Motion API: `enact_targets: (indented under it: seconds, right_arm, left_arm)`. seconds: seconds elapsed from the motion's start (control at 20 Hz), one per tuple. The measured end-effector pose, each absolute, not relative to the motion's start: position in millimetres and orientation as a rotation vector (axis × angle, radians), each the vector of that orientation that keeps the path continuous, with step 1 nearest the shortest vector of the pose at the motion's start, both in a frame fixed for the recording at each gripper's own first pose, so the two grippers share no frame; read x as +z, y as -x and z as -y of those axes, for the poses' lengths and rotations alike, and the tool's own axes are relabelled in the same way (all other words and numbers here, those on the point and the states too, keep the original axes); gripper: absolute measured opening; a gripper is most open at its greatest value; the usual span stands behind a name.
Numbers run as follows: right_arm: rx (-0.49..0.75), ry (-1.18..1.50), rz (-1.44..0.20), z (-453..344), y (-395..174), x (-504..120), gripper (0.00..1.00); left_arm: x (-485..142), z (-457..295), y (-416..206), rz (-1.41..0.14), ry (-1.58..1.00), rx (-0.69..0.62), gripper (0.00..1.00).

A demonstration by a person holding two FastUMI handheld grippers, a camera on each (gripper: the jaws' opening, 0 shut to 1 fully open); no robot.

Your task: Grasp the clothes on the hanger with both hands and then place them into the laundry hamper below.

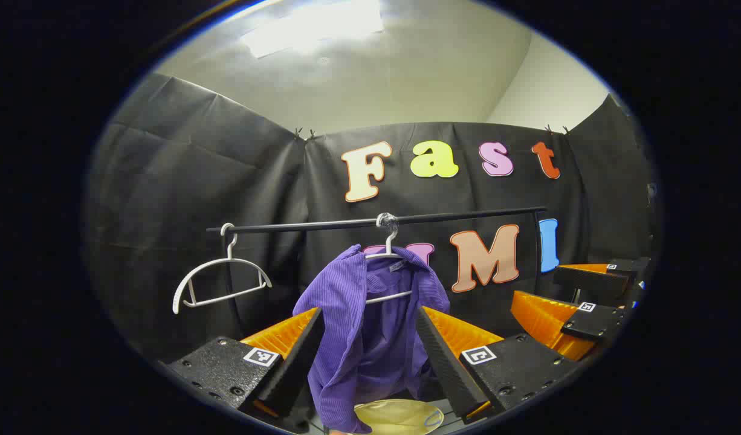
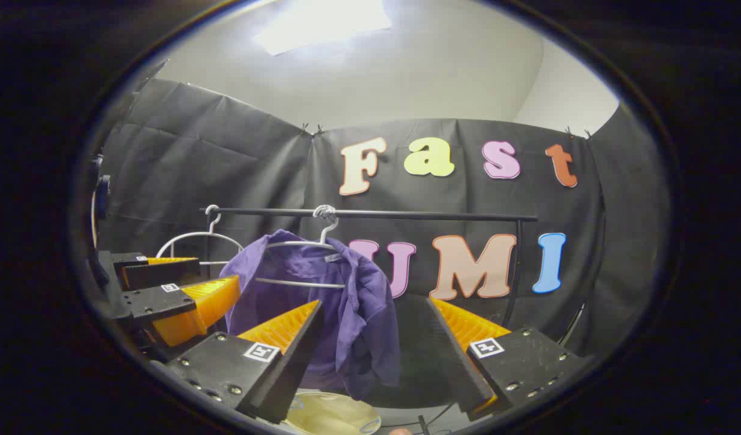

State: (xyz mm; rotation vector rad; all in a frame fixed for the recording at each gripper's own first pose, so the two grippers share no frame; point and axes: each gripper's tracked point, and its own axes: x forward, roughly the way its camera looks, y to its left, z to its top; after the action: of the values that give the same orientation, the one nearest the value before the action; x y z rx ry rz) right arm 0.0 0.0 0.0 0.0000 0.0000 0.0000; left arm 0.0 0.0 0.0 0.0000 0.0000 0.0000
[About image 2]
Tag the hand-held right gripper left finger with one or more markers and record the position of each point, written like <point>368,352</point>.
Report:
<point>292,368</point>

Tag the beige laundry hamper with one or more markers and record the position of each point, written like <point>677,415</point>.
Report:
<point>331,414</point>

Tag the purple knit garment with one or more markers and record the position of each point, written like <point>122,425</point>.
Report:
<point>364,302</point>

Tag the black clothes rack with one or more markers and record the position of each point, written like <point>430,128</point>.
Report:
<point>407,214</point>

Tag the white hanger with hook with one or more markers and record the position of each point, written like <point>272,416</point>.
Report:
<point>326,229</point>

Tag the white empty hanger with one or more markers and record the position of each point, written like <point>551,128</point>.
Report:
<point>192,237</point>

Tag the black backdrop cloth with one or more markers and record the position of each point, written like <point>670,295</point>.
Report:
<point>225,157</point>

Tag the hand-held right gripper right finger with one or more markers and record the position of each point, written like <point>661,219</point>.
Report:
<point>461,362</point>

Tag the ceiling light panel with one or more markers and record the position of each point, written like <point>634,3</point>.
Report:
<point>322,24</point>

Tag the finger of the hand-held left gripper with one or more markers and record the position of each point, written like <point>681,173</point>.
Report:
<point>165,299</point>
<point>159,275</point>

